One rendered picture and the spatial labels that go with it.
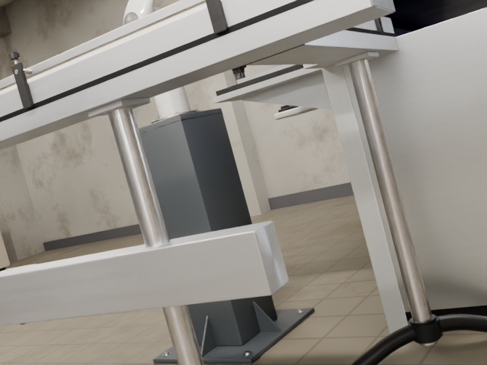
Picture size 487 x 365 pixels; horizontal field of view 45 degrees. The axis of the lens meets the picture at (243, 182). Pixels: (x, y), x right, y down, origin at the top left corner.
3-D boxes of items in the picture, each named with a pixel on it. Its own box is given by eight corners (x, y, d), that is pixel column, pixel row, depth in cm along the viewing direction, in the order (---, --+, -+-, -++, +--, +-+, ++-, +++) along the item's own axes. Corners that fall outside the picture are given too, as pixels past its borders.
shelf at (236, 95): (404, 60, 232) (402, 55, 232) (348, 60, 172) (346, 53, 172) (296, 93, 256) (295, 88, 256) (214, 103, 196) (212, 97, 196)
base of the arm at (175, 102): (141, 127, 217) (127, 79, 216) (174, 122, 233) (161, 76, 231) (178, 115, 206) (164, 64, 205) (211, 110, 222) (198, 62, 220)
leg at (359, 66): (448, 334, 156) (377, 51, 151) (443, 348, 148) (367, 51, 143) (415, 336, 160) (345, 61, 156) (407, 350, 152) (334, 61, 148)
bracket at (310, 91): (346, 107, 187) (335, 67, 186) (343, 108, 184) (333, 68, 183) (254, 132, 204) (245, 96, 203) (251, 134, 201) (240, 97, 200)
